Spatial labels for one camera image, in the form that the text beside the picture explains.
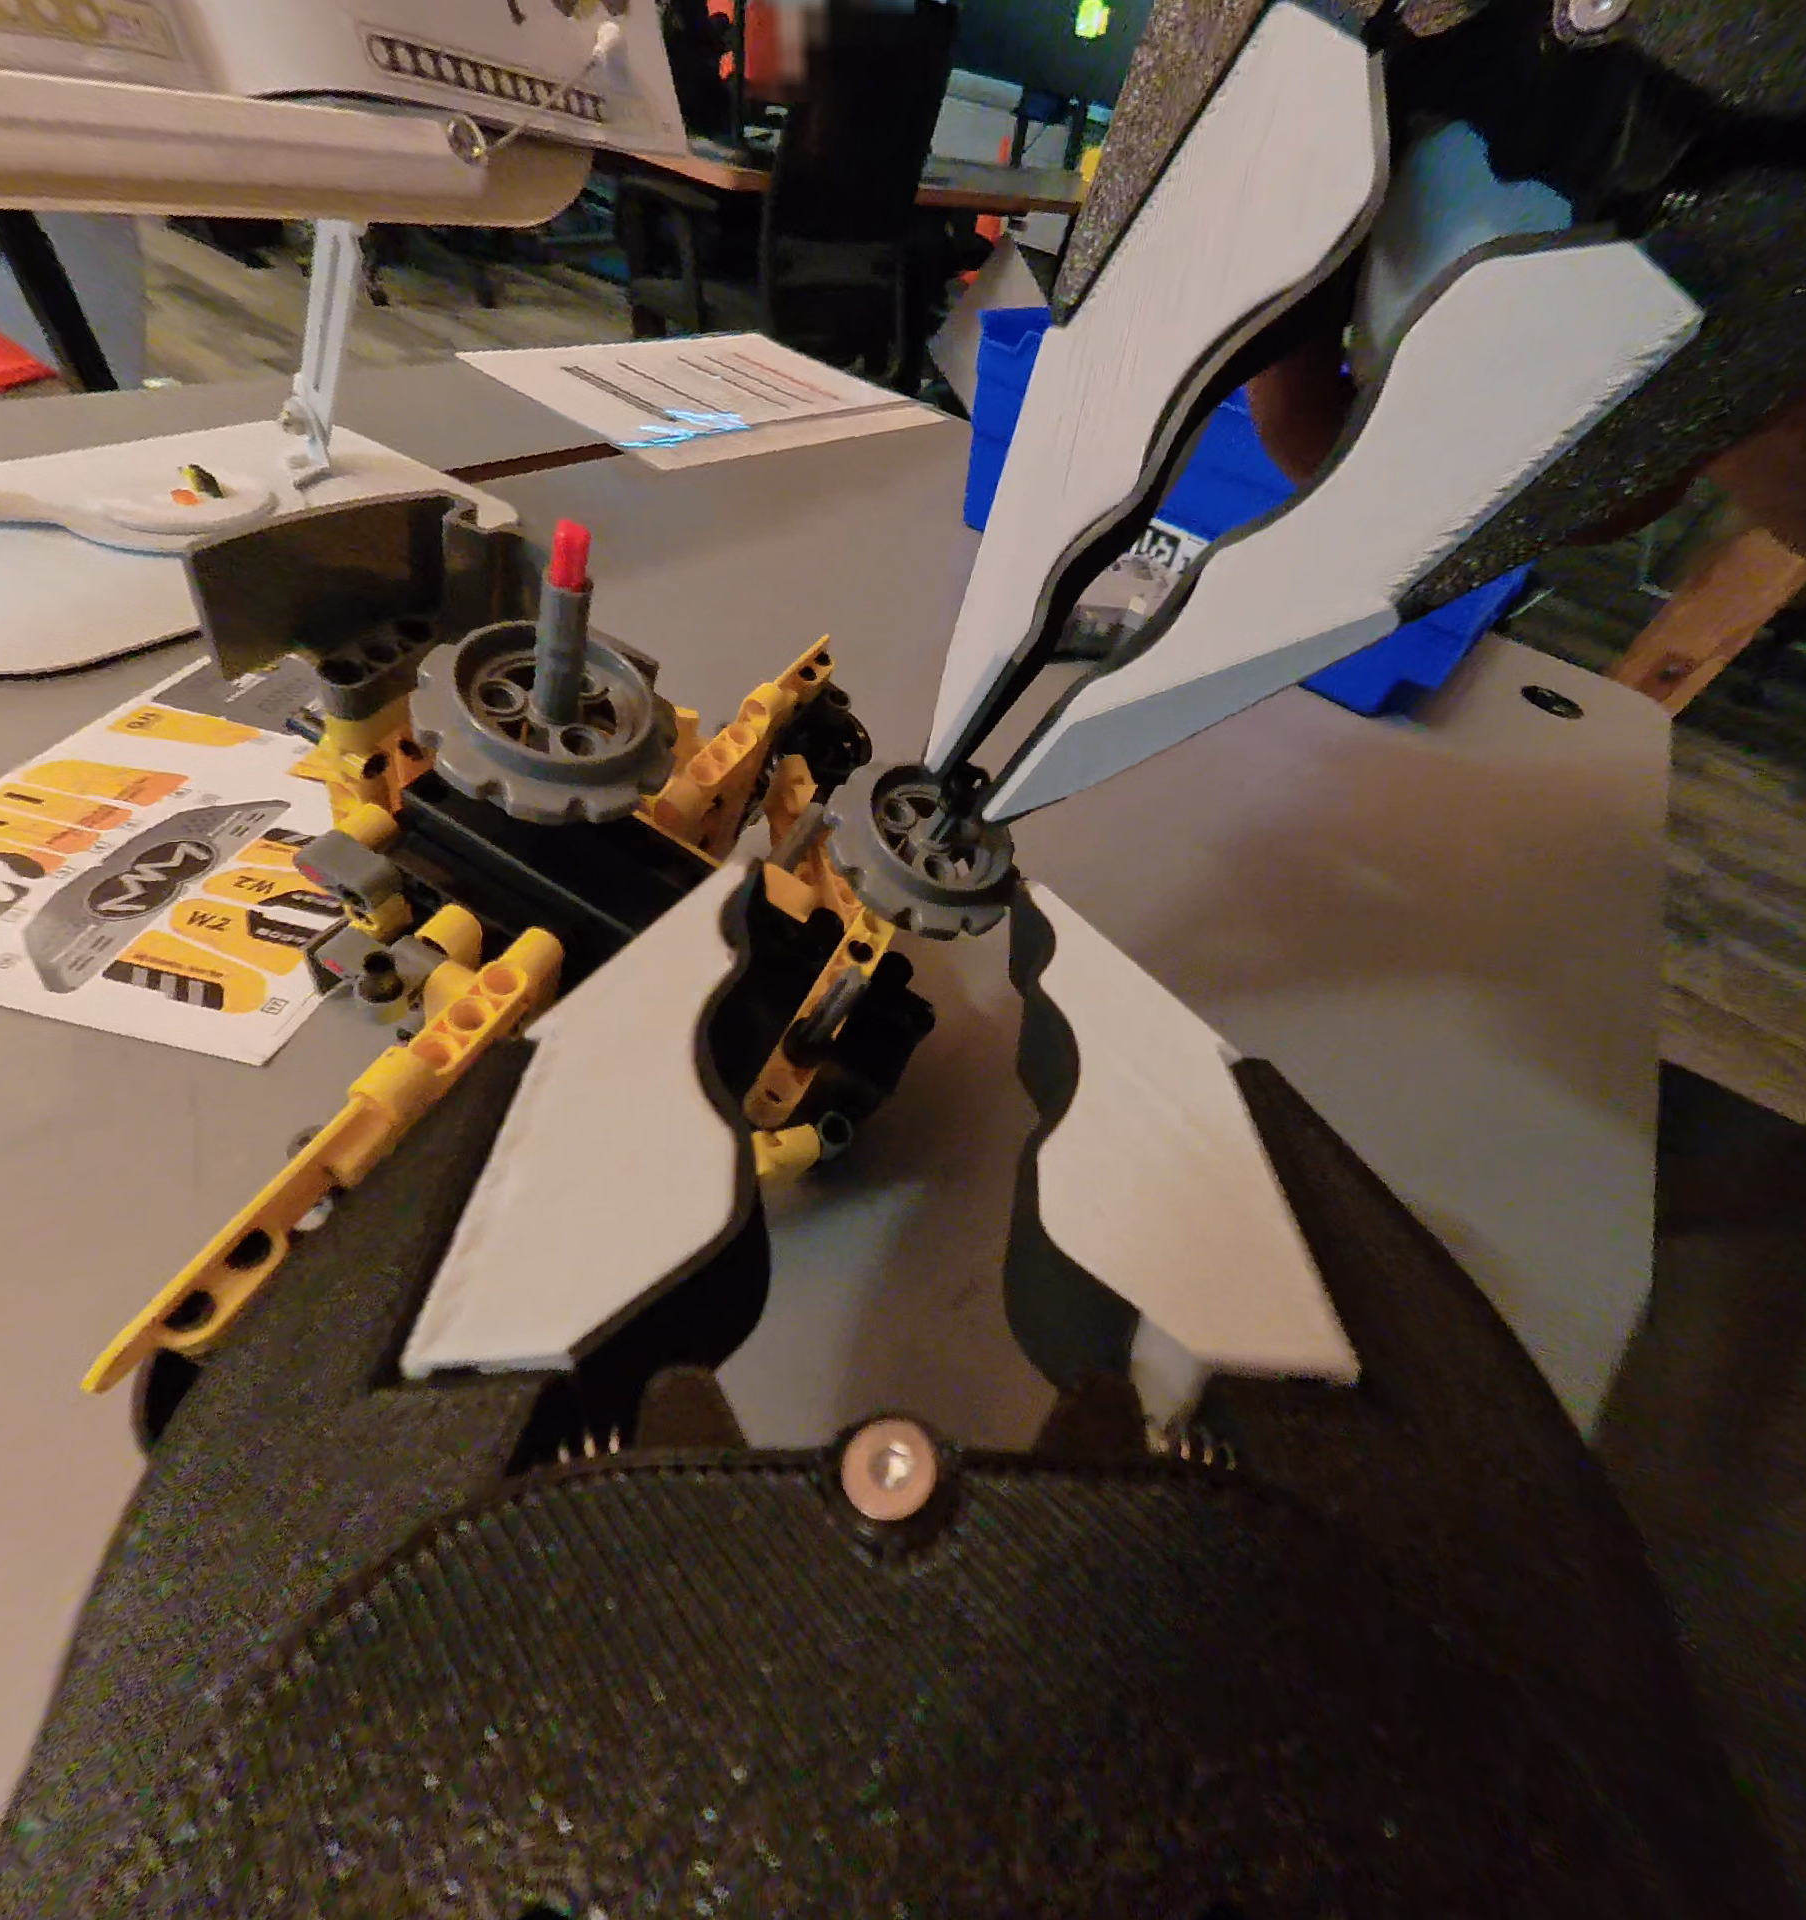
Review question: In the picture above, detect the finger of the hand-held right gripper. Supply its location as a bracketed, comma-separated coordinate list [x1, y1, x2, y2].
[975, 237, 1706, 829]
[922, 0, 1393, 788]

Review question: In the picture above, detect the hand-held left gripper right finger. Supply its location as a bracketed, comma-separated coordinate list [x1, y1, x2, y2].
[1002, 880, 1365, 1434]

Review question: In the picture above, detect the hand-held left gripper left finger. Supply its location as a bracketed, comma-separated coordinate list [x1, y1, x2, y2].
[398, 856, 773, 1414]

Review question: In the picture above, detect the yellow black toy vehicle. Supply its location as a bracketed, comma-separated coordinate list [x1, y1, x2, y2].
[81, 487, 1025, 1398]

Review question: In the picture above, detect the person's right forearm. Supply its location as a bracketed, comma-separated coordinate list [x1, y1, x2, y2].
[1668, 387, 1806, 559]

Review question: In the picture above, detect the person's right hand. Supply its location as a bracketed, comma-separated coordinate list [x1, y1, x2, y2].
[1245, 337, 1368, 485]

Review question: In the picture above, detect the blue plastic bin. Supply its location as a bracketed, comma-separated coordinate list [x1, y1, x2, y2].
[964, 307, 1535, 718]

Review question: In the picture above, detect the dark computer monitor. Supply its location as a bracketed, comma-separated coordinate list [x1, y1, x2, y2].
[944, 0, 1145, 111]

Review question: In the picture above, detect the brown wooden beam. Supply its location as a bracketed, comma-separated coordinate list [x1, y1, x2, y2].
[1608, 525, 1806, 718]

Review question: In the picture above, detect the black office chair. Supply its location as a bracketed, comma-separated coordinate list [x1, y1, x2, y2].
[765, 0, 952, 396]

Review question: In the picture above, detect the grey battery block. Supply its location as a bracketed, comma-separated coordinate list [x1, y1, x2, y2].
[1075, 562, 1209, 662]

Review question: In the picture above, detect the printed white paper sheet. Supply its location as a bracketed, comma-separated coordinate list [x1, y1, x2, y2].
[458, 337, 952, 473]

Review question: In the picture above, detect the yellow sticker sheet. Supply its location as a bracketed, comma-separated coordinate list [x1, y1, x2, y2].
[0, 660, 341, 1069]

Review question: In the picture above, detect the white book stand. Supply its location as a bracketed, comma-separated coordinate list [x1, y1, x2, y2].
[0, 60, 605, 675]

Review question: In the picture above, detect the building instruction booklet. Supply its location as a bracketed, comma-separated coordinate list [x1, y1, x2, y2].
[137, 0, 690, 156]

